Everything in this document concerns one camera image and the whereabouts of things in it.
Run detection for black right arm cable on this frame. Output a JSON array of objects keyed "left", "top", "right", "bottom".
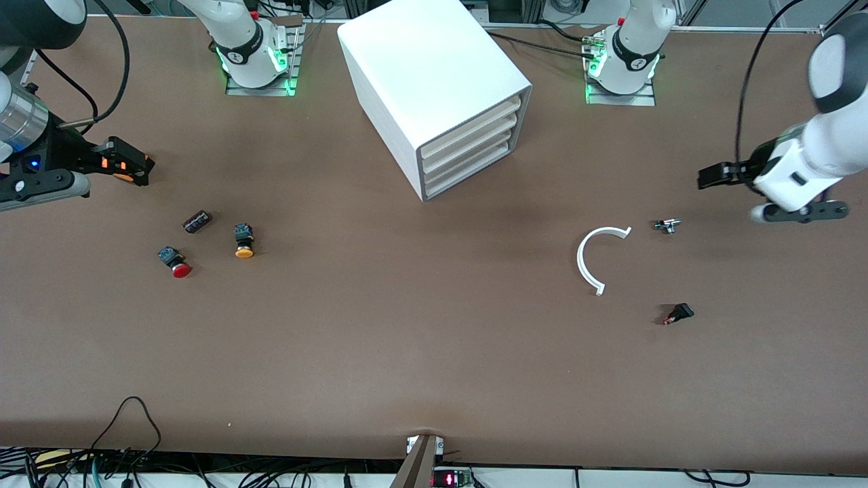
[{"left": 31, "top": 0, "right": 131, "bottom": 129}]

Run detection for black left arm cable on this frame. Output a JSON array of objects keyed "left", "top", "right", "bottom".
[{"left": 736, "top": 0, "right": 804, "bottom": 167}]

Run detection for white grey tray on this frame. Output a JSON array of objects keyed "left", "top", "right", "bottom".
[{"left": 420, "top": 97, "right": 521, "bottom": 161}]

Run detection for white cable duct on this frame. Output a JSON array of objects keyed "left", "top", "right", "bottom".
[{"left": 0, "top": 469, "right": 868, "bottom": 488}]

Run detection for white lowest cabinet drawer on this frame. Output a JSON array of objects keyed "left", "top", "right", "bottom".
[{"left": 425, "top": 138, "right": 521, "bottom": 198}]

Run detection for black base power cable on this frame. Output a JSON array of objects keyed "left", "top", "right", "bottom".
[
  {"left": 485, "top": 29, "right": 601, "bottom": 62},
  {"left": 539, "top": 19, "right": 601, "bottom": 43}
]

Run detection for thin black looped cable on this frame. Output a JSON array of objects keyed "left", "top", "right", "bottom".
[{"left": 88, "top": 396, "right": 163, "bottom": 468}]

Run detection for white drawer cabinet housing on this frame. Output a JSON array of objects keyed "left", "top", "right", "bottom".
[{"left": 337, "top": 0, "right": 533, "bottom": 203}]

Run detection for small red display device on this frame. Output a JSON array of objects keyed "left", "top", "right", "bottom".
[{"left": 432, "top": 468, "right": 475, "bottom": 488}]

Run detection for silver table edge rail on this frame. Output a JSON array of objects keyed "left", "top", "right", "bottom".
[{"left": 85, "top": 12, "right": 823, "bottom": 33}]

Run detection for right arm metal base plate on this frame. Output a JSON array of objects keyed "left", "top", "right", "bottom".
[{"left": 226, "top": 24, "right": 306, "bottom": 97}]

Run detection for white semicircular plastic bracket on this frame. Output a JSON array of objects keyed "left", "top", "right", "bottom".
[{"left": 576, "top": 226, "right": 633, "bottom": 297}]

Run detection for tangled black floor cables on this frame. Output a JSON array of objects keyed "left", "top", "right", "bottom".
[{"left": 0, "top": 446, "right": 408, "bottom": 488}]

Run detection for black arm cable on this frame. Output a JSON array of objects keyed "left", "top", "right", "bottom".
[
  {"left": 736, "top": 0, "right": 804, "bottom": 167},
  {"left": 31, "top": 0, "right": 131, "bottom": 129}
]

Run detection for aluminium frame profile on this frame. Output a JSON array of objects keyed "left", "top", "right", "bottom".
[
  {"left": 14, "top": 12, "right": 68, "bottom": 102},
  {"left": 819, "top": 0, "right": 868, "bottom": 38}
]

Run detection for red mushroom push button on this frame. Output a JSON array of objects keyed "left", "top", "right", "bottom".
[{"left": 157, "top": 246, "right": 193, "bottom": 279}]

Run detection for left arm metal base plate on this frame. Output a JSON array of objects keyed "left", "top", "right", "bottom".
[{"left": 585, "top": 34, "right": 657, "bottom": 107}]

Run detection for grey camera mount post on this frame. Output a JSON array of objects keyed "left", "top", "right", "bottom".
[{"left": 390, "top": 434, "right": 445, "bottom": 488}]

